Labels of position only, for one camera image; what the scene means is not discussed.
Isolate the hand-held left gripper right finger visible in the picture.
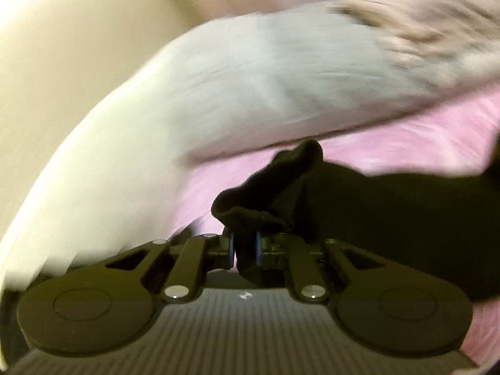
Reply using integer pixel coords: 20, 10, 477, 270
254, 231, 387, 304

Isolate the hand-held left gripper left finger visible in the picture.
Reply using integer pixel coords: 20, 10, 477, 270
105, 232, 237, 304

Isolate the black garment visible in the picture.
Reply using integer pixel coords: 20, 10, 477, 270
211, 139, 500, 302

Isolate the grey beige striped quilt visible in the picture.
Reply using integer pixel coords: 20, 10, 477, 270
0, 0, 500, 295

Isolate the pink rose-patterned bed sheet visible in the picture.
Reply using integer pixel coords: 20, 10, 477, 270
169, 96, 500, 368

